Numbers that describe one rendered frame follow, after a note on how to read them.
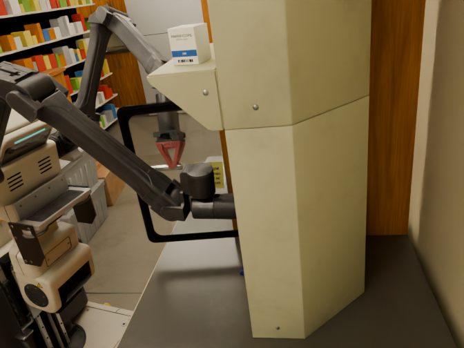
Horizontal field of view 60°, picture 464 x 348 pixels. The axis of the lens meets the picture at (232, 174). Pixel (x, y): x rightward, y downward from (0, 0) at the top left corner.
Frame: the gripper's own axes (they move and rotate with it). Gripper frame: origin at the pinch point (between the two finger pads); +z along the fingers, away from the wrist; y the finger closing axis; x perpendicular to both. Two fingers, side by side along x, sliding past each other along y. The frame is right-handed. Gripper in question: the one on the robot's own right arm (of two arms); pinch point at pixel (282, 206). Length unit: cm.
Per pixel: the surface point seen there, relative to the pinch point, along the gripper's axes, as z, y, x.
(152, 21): -180, 476, 3
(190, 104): -14.4, -13.6, -27.4
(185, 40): -15.6, -7.3, -36.5
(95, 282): -123, 111, 127
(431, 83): 34.7, 24.8, -19.5
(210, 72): -10.5, -13.6, -32.5
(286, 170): 1.1, -13.9, -15.6
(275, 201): -0.9, -14.0, -9.6
